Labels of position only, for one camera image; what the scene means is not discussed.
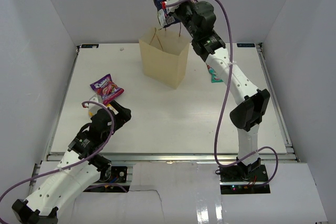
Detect dark blue snack bag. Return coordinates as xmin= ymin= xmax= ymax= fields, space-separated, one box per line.
xmin=149 ymin=0 xmax=194 ymax=28

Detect beige paper bag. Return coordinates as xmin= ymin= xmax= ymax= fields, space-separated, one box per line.
xmin=139 ymin=28 xmax=190 ymax=89

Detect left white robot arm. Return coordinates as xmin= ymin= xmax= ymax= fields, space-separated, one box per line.
xmin=12 ymin=101 xmax=131 ymax=223

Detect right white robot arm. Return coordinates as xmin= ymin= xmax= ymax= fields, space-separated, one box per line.
xmin=169 ymin=1 xmax=270 ymax=182

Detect purple pink gummy bag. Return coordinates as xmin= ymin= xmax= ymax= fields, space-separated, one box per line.
xmin=90 ymin=74 xmax=124 ymax=105

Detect teal candy bag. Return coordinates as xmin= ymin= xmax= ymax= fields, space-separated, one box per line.
xmin=206 ymin=65 xmax=223 ymax=83

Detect yellow snack pack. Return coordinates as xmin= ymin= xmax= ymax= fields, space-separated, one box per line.
xmin=88 ymin=103 xmax=118 ymax=118

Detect right blue table label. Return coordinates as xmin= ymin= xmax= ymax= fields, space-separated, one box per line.
xmin=237 ymin=43 xmax=255 ymax=48

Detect blue table label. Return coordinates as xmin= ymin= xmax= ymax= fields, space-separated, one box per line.
xmin=81 ymin=44 xmax=99 ymax=49
xmin=237 ymin=43 xmax=255 ymax=48

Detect left blue table label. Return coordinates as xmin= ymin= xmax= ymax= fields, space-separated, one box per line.
xmin=81 ymin=44 xmax=99 ymax=49

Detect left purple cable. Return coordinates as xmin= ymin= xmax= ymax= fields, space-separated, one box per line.
xmin=0 ymin=100 xmax=129 ymax=206

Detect aluminium frame rail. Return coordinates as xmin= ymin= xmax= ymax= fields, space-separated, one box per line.
xmin=47 ymin=153 xmax=297 ymax=163

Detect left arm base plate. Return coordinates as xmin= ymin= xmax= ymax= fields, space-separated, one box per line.
xmin=104 ymin=166 xmax=128 ymax=183

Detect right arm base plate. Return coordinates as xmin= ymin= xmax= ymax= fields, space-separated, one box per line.
xmin=215 ymin=165 xmax=268 ymax=182

